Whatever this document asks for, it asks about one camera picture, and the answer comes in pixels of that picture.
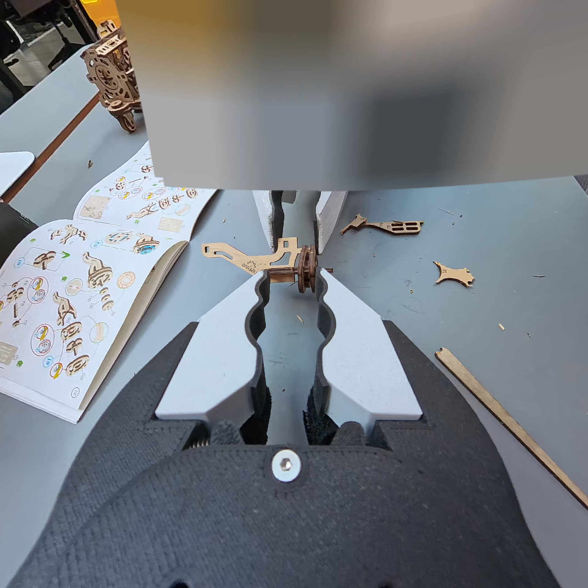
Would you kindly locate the white rounded board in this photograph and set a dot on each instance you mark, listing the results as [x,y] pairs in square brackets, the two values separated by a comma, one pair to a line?
[13,170]

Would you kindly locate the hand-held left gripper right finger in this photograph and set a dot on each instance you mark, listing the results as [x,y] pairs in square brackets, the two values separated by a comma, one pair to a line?
[367,363]

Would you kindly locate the slotted flat wooden part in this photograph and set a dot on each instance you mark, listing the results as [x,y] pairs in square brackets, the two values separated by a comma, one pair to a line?
[358,224]

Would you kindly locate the black model kit box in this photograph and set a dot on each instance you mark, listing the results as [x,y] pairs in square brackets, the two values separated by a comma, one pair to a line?
[13,229]

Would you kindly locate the thin wooden strip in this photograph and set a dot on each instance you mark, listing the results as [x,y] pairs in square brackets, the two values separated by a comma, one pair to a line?
[505,420]

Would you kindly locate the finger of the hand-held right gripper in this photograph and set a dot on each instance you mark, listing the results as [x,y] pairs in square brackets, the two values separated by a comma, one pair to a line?
[330,211]
[264,216]

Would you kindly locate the star-shaped flat wooden part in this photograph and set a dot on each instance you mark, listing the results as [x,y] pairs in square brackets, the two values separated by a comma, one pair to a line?
[452,274]

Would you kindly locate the wooden model arm with gears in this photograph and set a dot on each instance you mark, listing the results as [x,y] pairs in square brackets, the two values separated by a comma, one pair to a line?
[243,262]

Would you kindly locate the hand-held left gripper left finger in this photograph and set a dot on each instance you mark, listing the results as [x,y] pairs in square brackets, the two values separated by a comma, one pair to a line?
[211,363]

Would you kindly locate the assembly instruction booklet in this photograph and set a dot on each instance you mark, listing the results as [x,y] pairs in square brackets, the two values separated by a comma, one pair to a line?
[92,275]

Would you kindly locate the black office chair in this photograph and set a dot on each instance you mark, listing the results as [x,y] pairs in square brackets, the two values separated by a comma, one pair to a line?
[27,46]

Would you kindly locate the assembled wooden gear model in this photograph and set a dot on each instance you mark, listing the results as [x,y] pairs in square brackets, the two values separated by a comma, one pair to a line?
[110,78]

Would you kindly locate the yellow plastic bin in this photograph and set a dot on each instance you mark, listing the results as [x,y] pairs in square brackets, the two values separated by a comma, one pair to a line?
[104,7]

